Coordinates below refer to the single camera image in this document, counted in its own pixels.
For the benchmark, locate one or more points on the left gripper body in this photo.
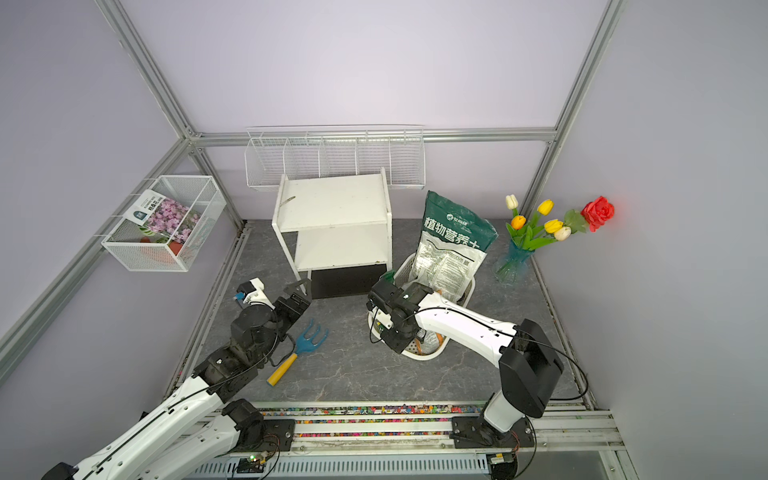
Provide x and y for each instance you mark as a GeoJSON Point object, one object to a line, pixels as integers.
{"type": "Point", "coordinates": [286, 314]}

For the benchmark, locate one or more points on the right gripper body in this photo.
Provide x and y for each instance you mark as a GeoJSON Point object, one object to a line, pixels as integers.
{"type": "Point", "coordinates": [394, 333]}

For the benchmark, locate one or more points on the white fertilizer bag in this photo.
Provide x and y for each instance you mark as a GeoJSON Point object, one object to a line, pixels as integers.
{"type": "Point", "coordinates": [445, 267]}

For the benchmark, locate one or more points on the tall green soil bag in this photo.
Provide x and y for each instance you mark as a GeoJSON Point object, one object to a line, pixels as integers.
{"type": "Point", "coordinates": [455, 224]}

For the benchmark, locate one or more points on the orange packet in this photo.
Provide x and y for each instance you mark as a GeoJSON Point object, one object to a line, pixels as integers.
{"type": "Point", "coordinates": [430, 343]}

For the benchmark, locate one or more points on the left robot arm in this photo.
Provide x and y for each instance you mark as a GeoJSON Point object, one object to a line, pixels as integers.
{"type": "Point", "coordinates": [203, 417]}

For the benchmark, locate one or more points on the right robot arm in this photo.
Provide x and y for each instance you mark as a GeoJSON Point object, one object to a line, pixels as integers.
{"type": "Point", "coordinates": [529, 365]}

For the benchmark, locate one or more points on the white three-tier shelf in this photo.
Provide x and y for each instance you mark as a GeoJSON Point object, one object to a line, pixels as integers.
{"type": "Point", "coordinates": [336, 231]}

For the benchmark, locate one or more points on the blue yellow garden fork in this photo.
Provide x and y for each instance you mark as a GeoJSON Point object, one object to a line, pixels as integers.
{"type": "Point", "coordinates": [309, 341]}

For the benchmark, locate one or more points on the white perforated plastic basket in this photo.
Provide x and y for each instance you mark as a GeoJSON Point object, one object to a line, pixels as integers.
{"type": "Point", "coordinates": [402, 277]}

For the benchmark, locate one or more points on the glass vase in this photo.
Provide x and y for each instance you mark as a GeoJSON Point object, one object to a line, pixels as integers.
{"type": "Point", "coordinates": [509, 268]}

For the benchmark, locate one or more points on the tulip bouquet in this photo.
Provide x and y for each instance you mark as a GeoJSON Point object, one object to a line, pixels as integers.
{"type": "Point", "coordinates": [531, 234]}

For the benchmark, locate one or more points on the purple flower seed packet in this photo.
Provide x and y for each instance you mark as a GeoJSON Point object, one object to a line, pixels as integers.
{"type": "Point", "coordinates": [161, 218]}

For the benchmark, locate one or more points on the red artificial rose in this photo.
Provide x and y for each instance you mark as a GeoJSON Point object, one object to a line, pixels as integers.
{"type": "Point", "coordinates": [597, 212]}

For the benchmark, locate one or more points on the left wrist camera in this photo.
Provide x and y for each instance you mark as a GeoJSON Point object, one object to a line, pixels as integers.
{"type": "Point", "coordinates": [251, 293]}

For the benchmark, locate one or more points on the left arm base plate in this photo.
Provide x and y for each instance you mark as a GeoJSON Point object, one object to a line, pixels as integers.
{"type": "Point", "coordinates": [270, 435]}

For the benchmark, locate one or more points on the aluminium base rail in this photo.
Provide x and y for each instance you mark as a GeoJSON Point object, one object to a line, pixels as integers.
{"type": "Point", "coordinates": [408, 438]}

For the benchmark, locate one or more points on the white wire cube basket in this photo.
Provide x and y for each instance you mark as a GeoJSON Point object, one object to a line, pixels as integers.
{"type": "Point", "coordinates": [138, 253]}

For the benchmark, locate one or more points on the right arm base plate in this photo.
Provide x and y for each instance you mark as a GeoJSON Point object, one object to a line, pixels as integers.
{"type": "Point", "coordinates": [473, 432]}

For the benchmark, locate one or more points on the white wire wall rack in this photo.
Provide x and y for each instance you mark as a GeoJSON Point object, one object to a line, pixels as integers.
{"type": "Point", "coordinates": [323, 151]}

